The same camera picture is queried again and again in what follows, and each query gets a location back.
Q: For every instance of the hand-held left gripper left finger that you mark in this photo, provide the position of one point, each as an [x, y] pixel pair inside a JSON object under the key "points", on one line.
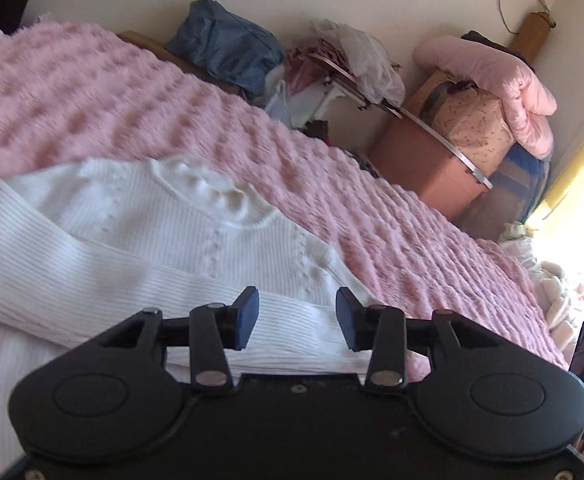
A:
{"points": [[244, 317]]}

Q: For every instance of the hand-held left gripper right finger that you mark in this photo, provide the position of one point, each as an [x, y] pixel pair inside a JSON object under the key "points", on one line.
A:
{"points": [[348, 319]]}

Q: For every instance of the white knit sweater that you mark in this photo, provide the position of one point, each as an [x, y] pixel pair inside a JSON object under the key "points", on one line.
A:
{"points": [[122, 240]]}

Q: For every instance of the white plush blanket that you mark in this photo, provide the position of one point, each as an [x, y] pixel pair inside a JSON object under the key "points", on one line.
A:
{"points": [[561, 300]]}

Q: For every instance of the pink fluffy blanket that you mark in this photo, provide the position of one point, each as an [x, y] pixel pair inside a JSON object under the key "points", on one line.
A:
{"points": [[322, 185]]}

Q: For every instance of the pink cabinet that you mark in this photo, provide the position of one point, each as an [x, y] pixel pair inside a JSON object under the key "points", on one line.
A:
{"points": [[411, 160]]}

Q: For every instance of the yellow curtain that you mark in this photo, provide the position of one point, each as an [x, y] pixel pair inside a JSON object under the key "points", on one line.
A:
{"points": [[576, 170]]}

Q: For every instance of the dark brown plush toy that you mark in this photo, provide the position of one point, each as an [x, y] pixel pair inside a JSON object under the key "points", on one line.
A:
{"points": [[319, 132]]}

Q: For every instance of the blue striped bag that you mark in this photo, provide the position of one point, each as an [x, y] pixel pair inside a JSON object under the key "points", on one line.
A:
{"points": [[516, 180]]}

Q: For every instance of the small white plastic bag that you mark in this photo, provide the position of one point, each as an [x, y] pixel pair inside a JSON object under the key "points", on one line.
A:
{"points": [[281, 102]]}

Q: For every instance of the floral storage bag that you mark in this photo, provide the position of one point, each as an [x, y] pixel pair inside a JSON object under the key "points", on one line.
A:
{"points": [[471, 125]]}

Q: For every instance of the pink crumpled cloth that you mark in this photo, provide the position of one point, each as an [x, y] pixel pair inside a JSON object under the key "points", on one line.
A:
{"points": [[299, 72]]}

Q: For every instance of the large translucent plastic bag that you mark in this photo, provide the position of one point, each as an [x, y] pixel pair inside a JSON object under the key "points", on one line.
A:
{"points": [[366, 55]]}

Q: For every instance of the blue duffel bag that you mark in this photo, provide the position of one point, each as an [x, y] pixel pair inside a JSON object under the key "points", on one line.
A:
{"points": [[222, 40]]}

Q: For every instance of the pink padded jacket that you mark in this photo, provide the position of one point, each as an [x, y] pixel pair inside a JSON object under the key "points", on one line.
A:
{"points": [[491, 67]]}

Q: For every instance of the dark cloth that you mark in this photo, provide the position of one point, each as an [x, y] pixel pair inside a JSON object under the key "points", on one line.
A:
{"points": [[481, 37]]}

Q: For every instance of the rolled bamboo mat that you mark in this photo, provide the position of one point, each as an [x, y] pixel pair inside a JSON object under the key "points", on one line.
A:
{"points": [[534, 32]]}

